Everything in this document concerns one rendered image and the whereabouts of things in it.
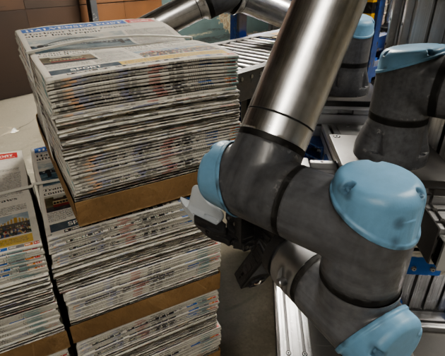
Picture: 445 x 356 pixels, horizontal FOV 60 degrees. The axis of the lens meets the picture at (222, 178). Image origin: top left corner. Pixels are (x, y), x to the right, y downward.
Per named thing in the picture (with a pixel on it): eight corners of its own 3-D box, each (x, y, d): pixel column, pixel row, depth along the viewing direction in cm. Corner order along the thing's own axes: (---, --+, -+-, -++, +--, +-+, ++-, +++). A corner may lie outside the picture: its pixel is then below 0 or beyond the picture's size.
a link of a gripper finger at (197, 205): (180, 171, 58) (231, 188, 54) (182, 204, 61) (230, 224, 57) (166, 179, 56) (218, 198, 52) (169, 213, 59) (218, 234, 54)
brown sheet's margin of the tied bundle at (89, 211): (240, 181, 70) (241, 159, 68) (79, 227, 58) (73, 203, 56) (200, 149, 82) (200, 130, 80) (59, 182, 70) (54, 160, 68)
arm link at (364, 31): (342, 65, 116) (349, 16, 110) (321, 56, 128) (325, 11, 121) (376, 62, 119) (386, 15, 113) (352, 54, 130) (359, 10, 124)
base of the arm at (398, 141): (412, 142, 90) (423, 100, 86) (438, 171, 77) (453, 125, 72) (346, 140, 91) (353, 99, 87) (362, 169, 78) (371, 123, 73)
